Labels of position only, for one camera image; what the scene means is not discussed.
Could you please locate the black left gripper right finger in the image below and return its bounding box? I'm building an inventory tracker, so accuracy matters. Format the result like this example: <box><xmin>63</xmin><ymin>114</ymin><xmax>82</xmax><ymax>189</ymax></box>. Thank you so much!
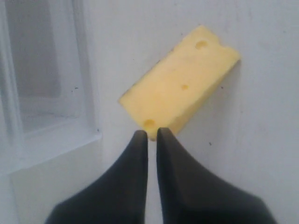
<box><xmin>157</xmin><ymin>128</ymin><xmax>276</xmax><ymax>224</ymax></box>

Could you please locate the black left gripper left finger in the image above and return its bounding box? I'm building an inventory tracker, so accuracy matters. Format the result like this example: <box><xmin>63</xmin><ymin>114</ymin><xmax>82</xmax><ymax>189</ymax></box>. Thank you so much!
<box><xmin>46</xmin><ymin>130</ymin><xmax>148</xmax><ymax>224</ymax></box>

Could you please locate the yellow cheese wedge toy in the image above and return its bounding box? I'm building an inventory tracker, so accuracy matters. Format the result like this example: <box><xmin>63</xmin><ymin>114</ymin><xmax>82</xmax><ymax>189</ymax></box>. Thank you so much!
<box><xmin>118</xmin><ymin>25</ymin><xmax>241</xmax><ymax>141</ymax></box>

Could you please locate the clear drawer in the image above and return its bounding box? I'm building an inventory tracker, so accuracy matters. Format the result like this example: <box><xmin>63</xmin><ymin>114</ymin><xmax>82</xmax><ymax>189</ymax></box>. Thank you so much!
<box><xmin>0</xmin><ymin>0</ymin><xmax>101</xmax><ymax>175</ymax></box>

